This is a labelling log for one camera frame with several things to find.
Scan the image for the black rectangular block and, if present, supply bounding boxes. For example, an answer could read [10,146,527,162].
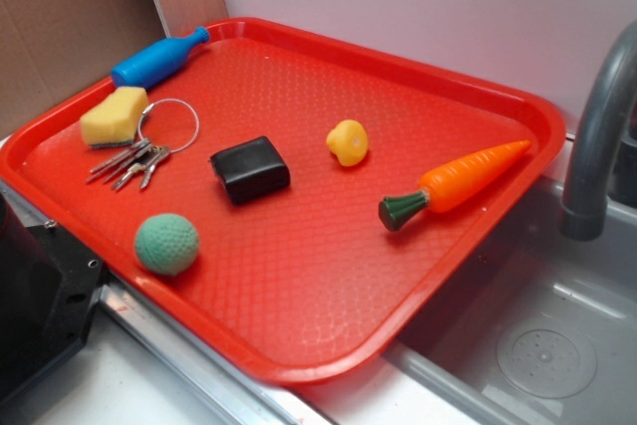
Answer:
[210,136,291,205]

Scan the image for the green textured ball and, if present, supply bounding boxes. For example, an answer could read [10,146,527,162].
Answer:
[134,213,200,277]

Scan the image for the yellow sponge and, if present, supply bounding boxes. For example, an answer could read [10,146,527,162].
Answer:
[80,87,149,148]

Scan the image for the brown cardboard panel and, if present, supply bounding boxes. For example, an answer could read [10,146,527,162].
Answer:
[1,0,163,136]

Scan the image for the keys on wire ring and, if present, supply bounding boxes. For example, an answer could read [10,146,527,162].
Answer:
[85,99,201,191]

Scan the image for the grey toy faucet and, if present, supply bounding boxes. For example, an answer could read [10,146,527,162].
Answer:
[559,23,636,241]

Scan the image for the red plastic tray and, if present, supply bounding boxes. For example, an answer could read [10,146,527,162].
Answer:
[1,18,565,385]

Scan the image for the orange toy carrot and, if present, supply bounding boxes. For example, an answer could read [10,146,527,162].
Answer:
[378,139,531,232]

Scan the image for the yellow rubber duck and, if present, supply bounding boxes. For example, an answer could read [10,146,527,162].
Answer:
[325,119,369,167]

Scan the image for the grey toy sink basin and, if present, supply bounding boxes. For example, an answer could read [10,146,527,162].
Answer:
[386,180,636,424]

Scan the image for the blue plastic toy bottle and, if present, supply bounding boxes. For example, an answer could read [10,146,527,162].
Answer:
[110,27,210,90]

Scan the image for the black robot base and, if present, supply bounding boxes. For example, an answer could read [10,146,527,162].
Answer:
[1,198,105,405]

